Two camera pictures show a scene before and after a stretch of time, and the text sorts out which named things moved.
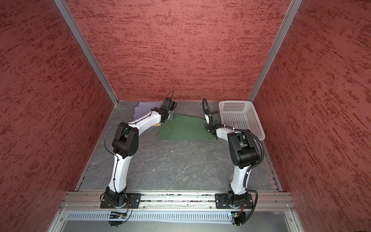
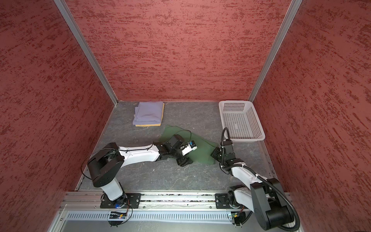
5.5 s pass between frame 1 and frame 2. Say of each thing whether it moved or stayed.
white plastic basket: stayed
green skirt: moved
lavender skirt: stayed
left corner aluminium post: stayed
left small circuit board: stayed
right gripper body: moved
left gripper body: moved
